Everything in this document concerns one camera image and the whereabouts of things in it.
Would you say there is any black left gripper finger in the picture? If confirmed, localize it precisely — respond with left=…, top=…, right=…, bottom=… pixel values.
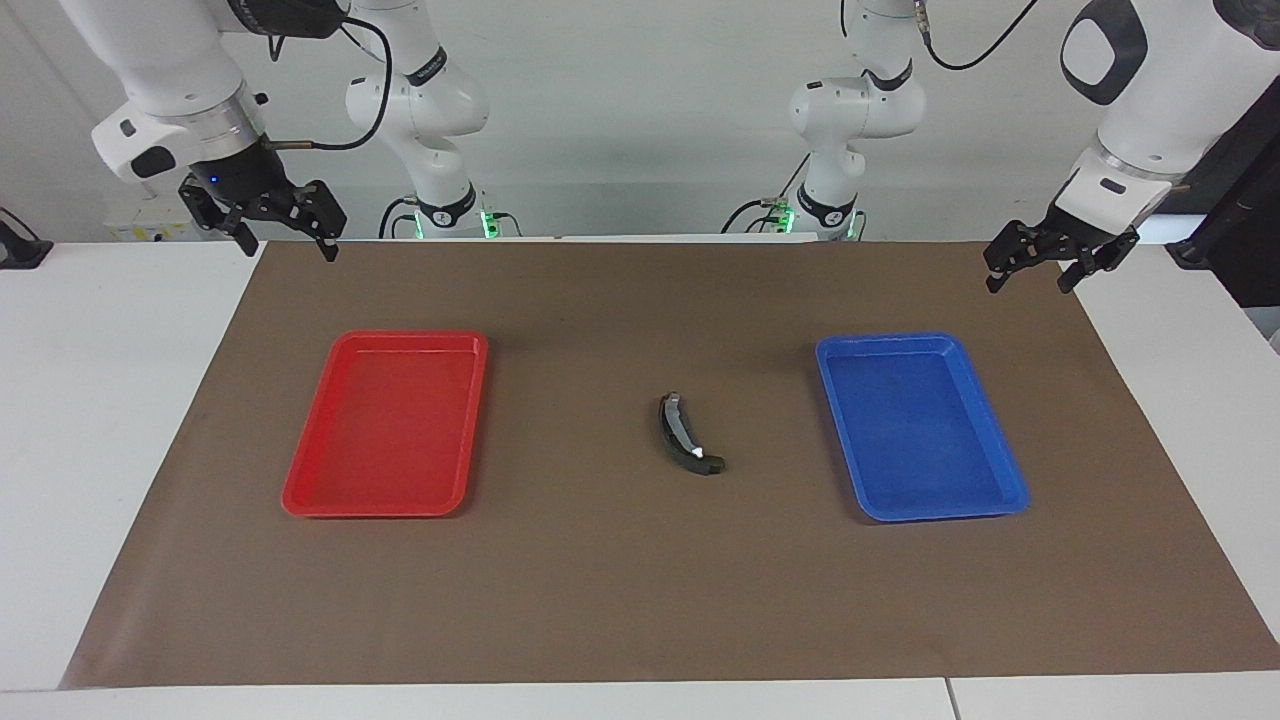
left=1056, top=255, right=1101, bottom=296
left=983, top=226, right=1021, bottom=296

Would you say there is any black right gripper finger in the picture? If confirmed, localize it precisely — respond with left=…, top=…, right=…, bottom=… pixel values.
left=310, top=180, right=349, bottom=264
left=224, top=205, right=260, bottom=259

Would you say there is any curved brake shoe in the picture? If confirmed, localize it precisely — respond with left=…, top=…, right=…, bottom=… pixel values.
left=656, top=391, right=727, bottom=477

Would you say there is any white box with yellow label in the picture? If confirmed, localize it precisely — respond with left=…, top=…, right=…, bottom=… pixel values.
left=104, top=205, right=191, bottom=244

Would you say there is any blue plastic tray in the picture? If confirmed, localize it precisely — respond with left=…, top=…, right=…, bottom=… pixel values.
left=814, top=332, right=1031, bottom=523

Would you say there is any red plastic tray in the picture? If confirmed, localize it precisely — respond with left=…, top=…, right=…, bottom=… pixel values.
left=281, top=330, right=490, bottom=519

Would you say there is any black stand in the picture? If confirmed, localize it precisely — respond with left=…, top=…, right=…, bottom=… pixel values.
left=0, top=207, right=54, bottom=270

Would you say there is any brown paper table mat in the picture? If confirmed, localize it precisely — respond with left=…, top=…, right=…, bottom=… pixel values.
left=60, top=238, right=1280, bottom=691

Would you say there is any black base cable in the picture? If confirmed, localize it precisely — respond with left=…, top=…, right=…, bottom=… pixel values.
left=721, top=150, right=813, bottom=237
left=377, top=194, right=423, bottom=241

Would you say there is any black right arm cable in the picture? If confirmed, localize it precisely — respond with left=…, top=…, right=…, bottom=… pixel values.
left=262, top=15, right=393, bottom=153

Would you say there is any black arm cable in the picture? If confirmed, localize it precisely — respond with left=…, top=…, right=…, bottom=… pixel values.
left=262, top=15, right=393, bottom=153
left=912, top=0, right=1041, bottom=73

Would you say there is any black equipment frame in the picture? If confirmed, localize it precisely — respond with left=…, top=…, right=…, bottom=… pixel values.
left=1165, top=88, right=1280, bottom=311

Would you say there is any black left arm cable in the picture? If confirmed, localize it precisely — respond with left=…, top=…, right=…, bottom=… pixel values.
left=912, top=0, right=1041, bottom=73

